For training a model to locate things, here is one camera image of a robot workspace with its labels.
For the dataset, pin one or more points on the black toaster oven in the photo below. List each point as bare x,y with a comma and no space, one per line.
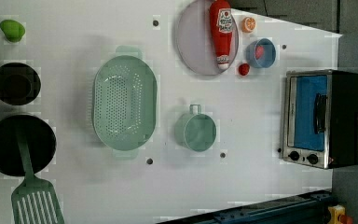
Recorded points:
320,125

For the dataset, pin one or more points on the blue bowl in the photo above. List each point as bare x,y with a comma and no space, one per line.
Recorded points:
269,57

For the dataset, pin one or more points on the pink plush strawberry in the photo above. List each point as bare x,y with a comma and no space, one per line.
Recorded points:
259,52

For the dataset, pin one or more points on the small red strawberry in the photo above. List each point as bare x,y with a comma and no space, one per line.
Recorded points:
244,69

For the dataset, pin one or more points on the orange slice toy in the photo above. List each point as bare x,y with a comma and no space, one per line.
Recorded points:
248,24

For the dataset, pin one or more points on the green measuring cup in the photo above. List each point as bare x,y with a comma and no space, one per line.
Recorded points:
195,130

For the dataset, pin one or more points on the red plush ketchup bottle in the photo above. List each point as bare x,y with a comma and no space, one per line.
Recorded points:
221,25

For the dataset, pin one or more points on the grey round plate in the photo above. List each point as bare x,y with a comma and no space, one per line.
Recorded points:
195,43

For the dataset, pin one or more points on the green colander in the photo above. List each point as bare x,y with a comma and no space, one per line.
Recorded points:
124,102

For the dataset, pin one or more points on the green slotted spatula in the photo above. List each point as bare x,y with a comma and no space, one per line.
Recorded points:
34,200

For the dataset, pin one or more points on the black small bowl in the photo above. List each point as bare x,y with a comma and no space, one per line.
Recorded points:
19,84

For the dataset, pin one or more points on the black frying pan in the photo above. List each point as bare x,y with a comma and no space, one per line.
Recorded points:
41,141

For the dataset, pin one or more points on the blue metal frame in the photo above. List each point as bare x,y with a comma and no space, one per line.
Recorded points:
307,208

